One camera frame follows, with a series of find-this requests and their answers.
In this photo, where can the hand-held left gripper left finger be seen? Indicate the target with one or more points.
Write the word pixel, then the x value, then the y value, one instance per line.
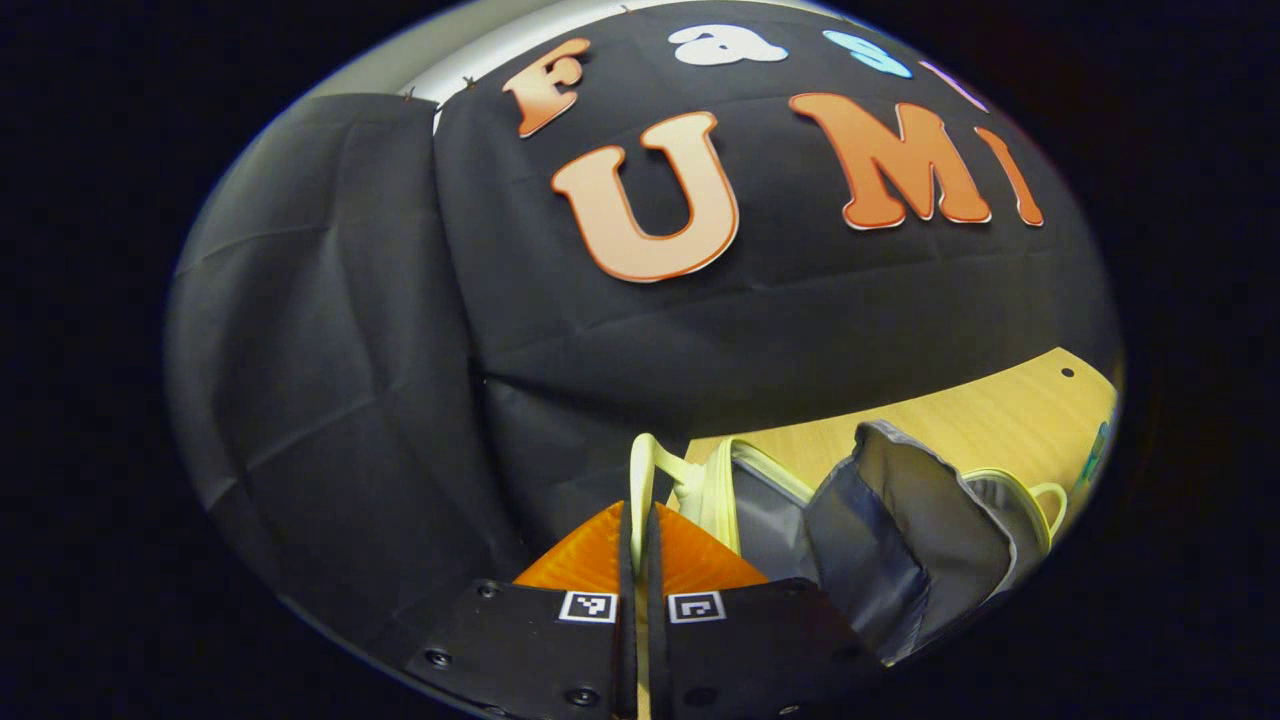
pixel 627 650

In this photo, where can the pale yellow suitcase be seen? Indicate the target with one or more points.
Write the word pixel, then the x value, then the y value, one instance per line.
pixel 900 530

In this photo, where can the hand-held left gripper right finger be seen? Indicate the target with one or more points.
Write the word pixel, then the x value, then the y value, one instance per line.
pixel 655 650

